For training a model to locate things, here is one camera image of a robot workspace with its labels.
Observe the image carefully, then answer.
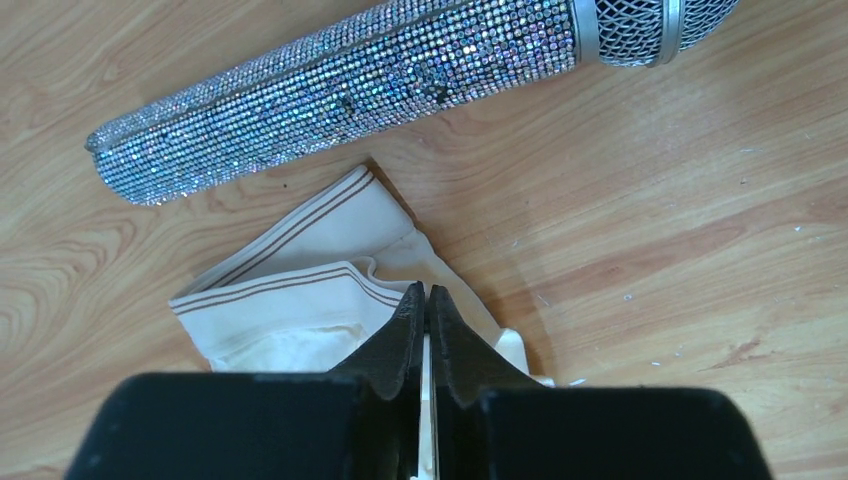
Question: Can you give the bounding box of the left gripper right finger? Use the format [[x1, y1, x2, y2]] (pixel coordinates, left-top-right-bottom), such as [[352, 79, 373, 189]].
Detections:
[[429, 286, 771, 479]]

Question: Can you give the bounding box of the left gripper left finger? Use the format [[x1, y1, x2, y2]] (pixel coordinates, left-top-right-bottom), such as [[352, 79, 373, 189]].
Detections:
[[67, 282, 425, 479]]

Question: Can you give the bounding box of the cream boxer underwear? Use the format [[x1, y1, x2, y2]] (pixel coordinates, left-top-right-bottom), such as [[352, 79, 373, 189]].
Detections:
[[168, 165, 556, 480]]

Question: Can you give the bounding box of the rhinestone silver microphone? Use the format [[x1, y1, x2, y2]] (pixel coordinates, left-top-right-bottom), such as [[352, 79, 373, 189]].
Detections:
[[85, 0, 735, 205]]

